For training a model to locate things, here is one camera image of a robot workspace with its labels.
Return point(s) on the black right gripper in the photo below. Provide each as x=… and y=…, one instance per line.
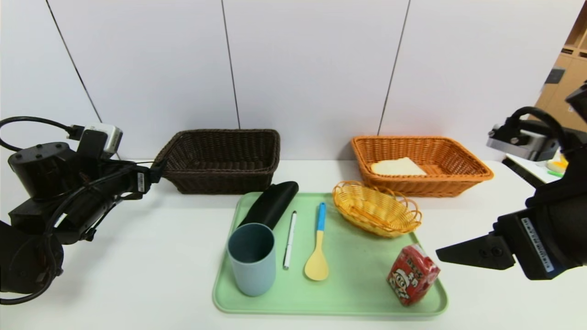
x=534, y=245

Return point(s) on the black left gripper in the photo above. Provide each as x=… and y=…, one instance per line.
x=141, y=182

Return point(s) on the red milk carton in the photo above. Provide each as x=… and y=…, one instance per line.
x=412, y=277

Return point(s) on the black soft case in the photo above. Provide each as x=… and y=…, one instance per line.
x=270, y=204

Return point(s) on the slice of toast bread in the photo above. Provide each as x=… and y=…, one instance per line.
x=396, y=167

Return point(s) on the blue-grey plastic cup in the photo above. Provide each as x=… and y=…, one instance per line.
x=252, y=275

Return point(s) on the dark brown wicker basket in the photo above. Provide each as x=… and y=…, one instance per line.
x=206, y=183

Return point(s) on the orange wicker basket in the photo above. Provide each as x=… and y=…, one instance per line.
x=412, y=185

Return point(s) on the small yellow oval wicker basket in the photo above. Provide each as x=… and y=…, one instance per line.
x=376, y=211

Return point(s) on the white side table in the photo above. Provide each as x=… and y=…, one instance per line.
x=527, y=167

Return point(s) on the green marker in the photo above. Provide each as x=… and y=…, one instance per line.
x=555, y=173

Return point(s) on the white and yellow round toy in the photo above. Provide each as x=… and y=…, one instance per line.
x=558, y=165

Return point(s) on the light green plastic tray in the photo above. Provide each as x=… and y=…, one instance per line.
x=357, y=284

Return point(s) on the white pen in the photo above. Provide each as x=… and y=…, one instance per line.
x=289, y=240

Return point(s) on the wooden cabinet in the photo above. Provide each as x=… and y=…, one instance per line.
x=559, y=91

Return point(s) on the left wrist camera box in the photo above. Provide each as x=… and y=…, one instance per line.
x=110, y=137

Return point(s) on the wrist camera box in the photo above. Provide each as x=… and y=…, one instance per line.
x=110, y=137
x=527, y=142

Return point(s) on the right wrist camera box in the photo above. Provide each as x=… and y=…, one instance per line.
x=527, y=142

